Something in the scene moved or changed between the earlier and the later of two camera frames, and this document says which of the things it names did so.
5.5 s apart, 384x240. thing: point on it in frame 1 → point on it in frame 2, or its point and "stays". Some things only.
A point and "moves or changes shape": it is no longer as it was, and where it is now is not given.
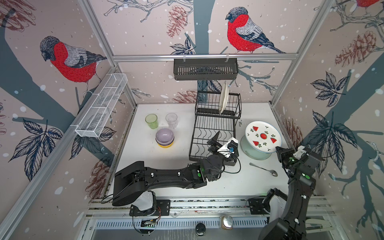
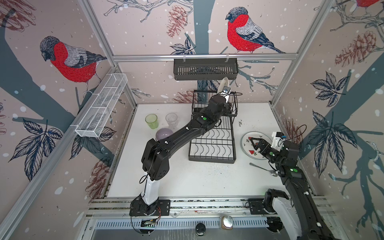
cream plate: x=224 y=97 moves or changes shape
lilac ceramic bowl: x=164 y=136 stays
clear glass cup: x=171 y=118 stays
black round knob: x=200 y=229 stays
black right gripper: x=285 y=152 → x=263 y=142
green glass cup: x=151 y=119 stays
